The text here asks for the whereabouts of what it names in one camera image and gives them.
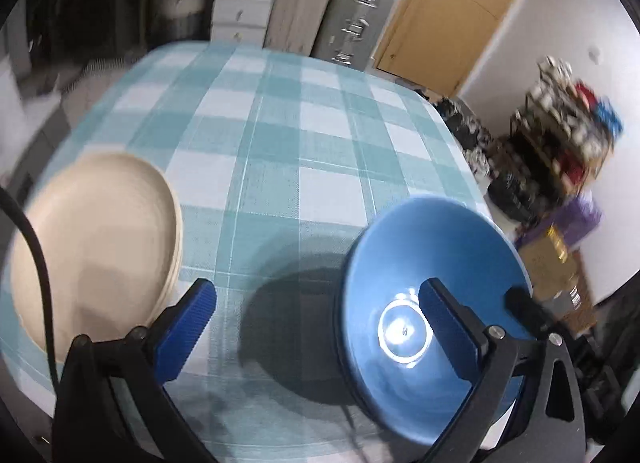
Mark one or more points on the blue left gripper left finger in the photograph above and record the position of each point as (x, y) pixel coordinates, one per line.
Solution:
(177, 330)

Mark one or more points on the blue bowl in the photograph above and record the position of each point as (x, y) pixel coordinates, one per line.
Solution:
(390, 342)

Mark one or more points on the cream plate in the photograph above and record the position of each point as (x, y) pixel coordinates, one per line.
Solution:
(111, 229)

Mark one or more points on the teal checked tablecloth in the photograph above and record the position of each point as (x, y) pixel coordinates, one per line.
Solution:
(279, 163)

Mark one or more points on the beige hard suitcase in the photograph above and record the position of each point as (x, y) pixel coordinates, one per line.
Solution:
(294, 25)

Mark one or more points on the wooden door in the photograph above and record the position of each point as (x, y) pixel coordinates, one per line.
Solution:
(436, 43)

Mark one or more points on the purple bag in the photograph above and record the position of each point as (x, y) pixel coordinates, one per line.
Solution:
(573, 221)

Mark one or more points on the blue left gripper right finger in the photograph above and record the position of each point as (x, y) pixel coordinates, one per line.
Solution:
(457, 329)

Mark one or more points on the silver hard suitcase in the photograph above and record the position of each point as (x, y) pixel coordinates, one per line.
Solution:
(350, 31)

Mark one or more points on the wooden shoe rack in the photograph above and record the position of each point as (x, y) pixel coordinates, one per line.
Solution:
(557, 143)

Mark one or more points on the woven laundry basket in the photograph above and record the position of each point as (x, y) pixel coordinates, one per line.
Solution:
(181, 19)

